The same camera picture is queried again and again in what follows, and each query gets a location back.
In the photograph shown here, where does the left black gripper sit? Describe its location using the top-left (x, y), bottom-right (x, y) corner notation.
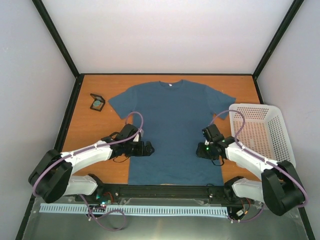
top-left (123, 140), bottom-right (154, 157)

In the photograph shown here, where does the blue t-shirt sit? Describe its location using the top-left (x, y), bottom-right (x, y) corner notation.
top-left (108, 80), bottom-right (236, 186)

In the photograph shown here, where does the black brooch box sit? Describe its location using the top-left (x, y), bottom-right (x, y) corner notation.
top-left (90, 93), bottom-right (106, 112)

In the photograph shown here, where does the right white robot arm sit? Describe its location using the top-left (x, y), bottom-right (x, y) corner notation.
top-left (196, 124), bottom-right (308, 216)

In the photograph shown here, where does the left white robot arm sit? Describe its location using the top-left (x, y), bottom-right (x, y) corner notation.
top-left (28, 123), bottom-right (155, 203)

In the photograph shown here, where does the white perforated plastic basket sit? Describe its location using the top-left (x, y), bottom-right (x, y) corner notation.
top-left (229, 103), bottom-right (296, 166)

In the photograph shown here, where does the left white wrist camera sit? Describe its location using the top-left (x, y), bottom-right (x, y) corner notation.
top-left (132, 129), bottom-right (144, 143)

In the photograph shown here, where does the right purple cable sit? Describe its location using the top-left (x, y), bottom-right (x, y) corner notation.
top-left (208, 109), bottom-right (309, 223)

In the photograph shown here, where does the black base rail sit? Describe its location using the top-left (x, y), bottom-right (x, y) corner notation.
top-left (34, 183), bottom-right (300, 206)

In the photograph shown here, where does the light blue cable duct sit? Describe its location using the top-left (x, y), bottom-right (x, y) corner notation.
top-left (39, 203), bottom-right (228, 218)

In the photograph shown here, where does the left rear black frame post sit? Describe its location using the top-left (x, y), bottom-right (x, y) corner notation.
top-left (31, 0), bottom-right (80, 79)

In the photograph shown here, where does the black enclosure frame post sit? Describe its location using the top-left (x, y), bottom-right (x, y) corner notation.
top-left (252, 0), bottom-right (304, 80)

